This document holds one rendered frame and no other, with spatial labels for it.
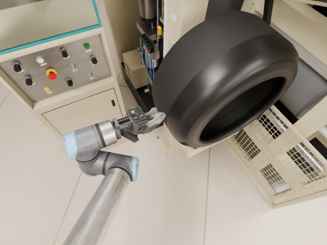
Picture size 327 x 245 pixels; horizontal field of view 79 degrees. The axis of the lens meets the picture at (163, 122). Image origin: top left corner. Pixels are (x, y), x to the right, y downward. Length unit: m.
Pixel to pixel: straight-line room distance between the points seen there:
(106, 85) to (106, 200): 0.90
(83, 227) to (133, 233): 1.35
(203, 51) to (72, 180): 1.74
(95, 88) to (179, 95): 0.78
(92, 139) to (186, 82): 0.36
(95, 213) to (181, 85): 0.47
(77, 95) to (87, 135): 0.71
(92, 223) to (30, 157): 1.87
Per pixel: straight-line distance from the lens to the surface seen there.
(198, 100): 0.66
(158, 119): 0.77
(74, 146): 0.70
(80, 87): 1.41
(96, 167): 0.78
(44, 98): 1.43
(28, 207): 2.23
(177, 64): 0.73
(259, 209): 2.10
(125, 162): 0.74
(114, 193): 0.65
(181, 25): 0.95
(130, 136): 0.78
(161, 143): 2.07
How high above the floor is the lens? 1.90
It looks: 60 degrees down
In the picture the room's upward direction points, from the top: 2 degrees clockwise
